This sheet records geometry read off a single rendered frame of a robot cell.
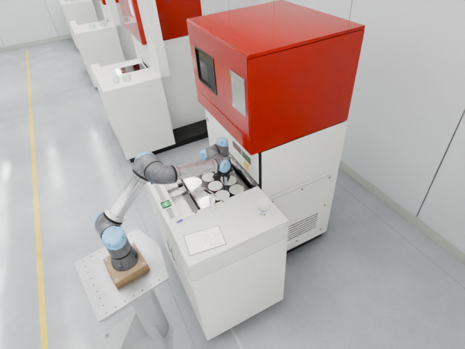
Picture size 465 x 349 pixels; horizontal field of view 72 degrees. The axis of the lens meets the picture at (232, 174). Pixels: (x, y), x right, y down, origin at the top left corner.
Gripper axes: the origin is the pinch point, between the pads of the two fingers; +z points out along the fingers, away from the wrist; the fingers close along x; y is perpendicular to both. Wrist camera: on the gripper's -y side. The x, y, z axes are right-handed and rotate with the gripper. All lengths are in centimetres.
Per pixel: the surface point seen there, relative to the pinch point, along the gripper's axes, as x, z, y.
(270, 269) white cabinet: -47, 34, -24
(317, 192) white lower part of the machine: -51, 27, 49
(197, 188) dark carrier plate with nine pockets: 15.0, 1.4, -11.1
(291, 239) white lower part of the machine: -40, 69, 31
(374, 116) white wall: -66, 12, 152
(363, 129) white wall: -59, 30, 157
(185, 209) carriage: 11.6, 3.3, -29.2
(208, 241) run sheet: -21, -6, -49
